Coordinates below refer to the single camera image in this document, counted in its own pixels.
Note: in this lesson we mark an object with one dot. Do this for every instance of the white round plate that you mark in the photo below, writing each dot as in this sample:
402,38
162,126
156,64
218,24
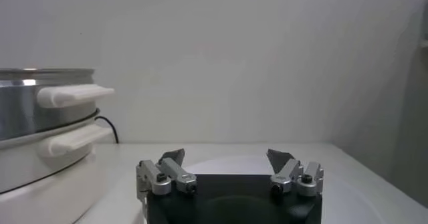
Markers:
234,166

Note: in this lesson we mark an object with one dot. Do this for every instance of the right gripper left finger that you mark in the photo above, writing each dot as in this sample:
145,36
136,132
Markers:
167,176

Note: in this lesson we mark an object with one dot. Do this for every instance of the white electric cooker base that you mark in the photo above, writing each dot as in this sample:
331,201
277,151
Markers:
33,178

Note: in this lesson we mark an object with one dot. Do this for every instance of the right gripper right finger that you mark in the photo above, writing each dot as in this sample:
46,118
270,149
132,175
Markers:
292,176

